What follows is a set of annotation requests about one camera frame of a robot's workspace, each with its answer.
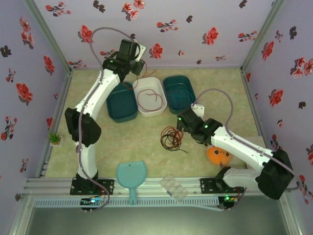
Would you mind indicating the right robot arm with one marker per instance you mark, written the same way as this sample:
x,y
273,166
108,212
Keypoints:
x,y
239,149

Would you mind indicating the light blue hand mirror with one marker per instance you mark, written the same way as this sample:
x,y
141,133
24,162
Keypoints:
x,y
131,173

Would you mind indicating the teal plastic bin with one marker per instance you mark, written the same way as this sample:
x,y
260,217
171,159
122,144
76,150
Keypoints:
x,y
176,82
122,107

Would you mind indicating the aluminium frame post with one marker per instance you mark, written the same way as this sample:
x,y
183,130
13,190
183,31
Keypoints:
x,y
50,36
260,36

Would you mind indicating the white plastic bin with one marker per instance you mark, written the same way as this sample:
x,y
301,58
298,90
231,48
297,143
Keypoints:
x,y
149,98

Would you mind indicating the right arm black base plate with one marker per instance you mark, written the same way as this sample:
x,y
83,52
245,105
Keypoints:
x,y
207,186

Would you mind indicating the small green potted plant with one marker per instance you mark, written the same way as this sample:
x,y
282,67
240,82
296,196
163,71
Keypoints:
x,y
55,139

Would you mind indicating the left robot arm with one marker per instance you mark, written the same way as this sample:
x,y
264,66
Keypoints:
x,y
97,93

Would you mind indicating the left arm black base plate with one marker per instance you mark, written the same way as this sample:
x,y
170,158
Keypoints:
x,y
107,186

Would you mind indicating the orange fish plush toy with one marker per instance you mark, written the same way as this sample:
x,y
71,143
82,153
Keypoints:
x,y
216,156

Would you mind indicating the aluminium side rail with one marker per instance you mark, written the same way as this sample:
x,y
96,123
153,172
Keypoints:
x,y
62,98

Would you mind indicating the aluminium mounting rail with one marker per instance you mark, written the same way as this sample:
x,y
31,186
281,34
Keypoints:
x,y
154,186

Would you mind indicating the clear plastic compartment box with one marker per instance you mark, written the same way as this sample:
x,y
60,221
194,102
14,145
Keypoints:
x,y
174,188

